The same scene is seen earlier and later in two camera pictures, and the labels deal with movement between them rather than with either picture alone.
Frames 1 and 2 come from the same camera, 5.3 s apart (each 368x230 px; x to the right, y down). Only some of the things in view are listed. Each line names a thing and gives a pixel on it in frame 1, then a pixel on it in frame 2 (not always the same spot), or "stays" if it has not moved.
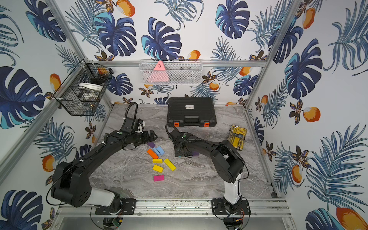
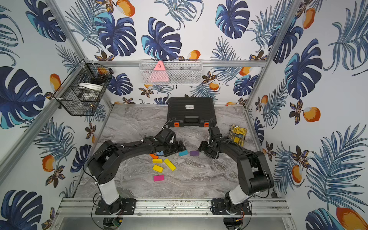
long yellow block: x=170 y=164 stays
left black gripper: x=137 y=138 to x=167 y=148
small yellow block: x=157 y=161 stays
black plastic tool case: x=191 y=111 stays
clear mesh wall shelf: x=178 y=72 stays
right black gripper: x=176 y=153 to x=202 y=147
